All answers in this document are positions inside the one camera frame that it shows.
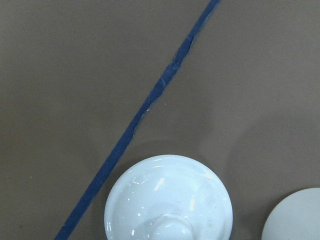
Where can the white ceramic lid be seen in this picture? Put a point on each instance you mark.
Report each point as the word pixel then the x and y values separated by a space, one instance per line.
pixel 168 197

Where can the white enamel mug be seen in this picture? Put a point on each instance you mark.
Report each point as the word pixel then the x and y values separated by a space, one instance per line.
pixel 296 217

